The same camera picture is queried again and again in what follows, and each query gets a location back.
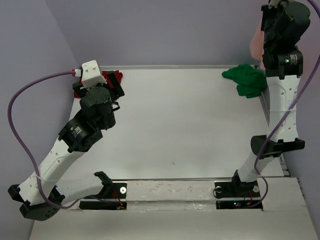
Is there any pink t shirt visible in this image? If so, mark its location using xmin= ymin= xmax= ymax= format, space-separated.
xmin=250 ymin=21 xmax=266 ymax=71

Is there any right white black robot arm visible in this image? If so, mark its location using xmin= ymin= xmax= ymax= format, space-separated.
xmin=230 ymin=0 xmax=311 ymax=196

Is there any green crumpled t shirt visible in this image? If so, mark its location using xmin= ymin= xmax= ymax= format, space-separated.
xmin=221 ymin=64 xmax=268 ymax=99

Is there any purple cable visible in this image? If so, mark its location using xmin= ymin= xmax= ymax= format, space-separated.
xmin=7 ymin=69 xmax=126 ymax=211
xmin=253 ymin=0 xmax=320 ymax=208

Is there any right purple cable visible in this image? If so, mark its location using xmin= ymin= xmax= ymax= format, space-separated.
xmin=253 ymin=0 xmax=320 ymax=208

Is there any red folded t shirt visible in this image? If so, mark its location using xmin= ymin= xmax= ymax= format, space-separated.
xmin=72 ymin=69 xmax=125 ymax=99

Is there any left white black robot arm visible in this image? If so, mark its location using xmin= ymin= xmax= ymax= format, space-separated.
xmin=8 ymin=69 xmax=125 ymax=221

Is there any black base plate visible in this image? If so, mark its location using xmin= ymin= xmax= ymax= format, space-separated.
xmin=212 ymin=181 xmax=263 ymax=210
xmin=78 ymin=181 xmax=128 ymax=211

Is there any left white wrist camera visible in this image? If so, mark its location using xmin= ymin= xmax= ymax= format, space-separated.
xmin=81 ymin=60 xmax=107 ymax=89

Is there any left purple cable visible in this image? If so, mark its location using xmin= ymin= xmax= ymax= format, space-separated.
xmin=7 ymin=69 xmax=126 ymax=211

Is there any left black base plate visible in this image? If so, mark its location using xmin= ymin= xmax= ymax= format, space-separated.
xmin=78 ymin=181 xmax=128 ymax=211

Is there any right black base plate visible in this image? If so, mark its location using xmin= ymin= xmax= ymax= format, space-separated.
xmin=212 ymin=181 xmax=263 ymax=210

